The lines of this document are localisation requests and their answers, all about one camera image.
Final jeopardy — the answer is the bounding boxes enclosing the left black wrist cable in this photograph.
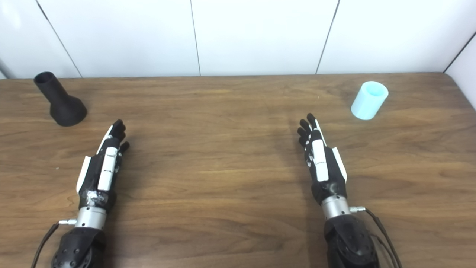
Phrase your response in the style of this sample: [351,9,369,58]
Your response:
[31,219,77,268]

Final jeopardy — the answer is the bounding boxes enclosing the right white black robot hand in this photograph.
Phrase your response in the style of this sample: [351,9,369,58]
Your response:
[297,113,348,206]

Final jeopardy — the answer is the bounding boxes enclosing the light-blue hose piece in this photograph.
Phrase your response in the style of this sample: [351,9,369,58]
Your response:
[351,81,389,121]

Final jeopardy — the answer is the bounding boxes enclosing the black nozzle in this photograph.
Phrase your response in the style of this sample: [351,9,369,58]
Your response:
[33,71,88,127]

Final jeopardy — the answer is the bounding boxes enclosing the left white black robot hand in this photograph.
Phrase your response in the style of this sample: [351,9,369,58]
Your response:
[76,119,131,214]

